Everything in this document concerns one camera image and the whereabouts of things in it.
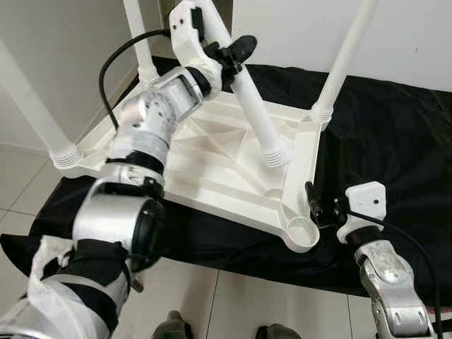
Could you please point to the black cloth table cover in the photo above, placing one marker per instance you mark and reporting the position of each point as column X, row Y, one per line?
column 395, row 127

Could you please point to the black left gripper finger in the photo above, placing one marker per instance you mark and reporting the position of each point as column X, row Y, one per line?
column 244, row 46

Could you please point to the grey robot leg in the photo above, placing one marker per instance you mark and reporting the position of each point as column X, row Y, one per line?
column 171, row 327
column 277, row 332

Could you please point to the crumpled white plastic wrap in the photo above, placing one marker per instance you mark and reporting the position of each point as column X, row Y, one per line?
column 49, row 254

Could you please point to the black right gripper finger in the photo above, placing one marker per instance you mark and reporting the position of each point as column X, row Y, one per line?
column 312, row 198

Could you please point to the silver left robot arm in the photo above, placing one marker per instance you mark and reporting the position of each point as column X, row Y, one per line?
column 155, row 113

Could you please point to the grey robot left leg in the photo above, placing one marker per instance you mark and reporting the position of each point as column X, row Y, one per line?
column 171, row 327

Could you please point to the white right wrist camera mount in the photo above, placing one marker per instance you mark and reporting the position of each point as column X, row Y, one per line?
column 367, row 198

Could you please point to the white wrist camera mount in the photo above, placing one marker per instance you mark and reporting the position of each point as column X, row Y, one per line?
column 367, row 198
column 187, row 42

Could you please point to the white plastic table top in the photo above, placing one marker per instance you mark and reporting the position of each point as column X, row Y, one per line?
column 233, row 183

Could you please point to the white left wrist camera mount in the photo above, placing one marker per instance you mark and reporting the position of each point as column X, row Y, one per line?
column 187, row 42

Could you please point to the grey robot right leg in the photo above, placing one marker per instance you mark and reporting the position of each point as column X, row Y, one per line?
column 277, row 332

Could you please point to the white plastic table leg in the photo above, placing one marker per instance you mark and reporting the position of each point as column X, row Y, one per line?
column 258, row 120
column 346, row 56
column 141, row 49
column 35, row 113

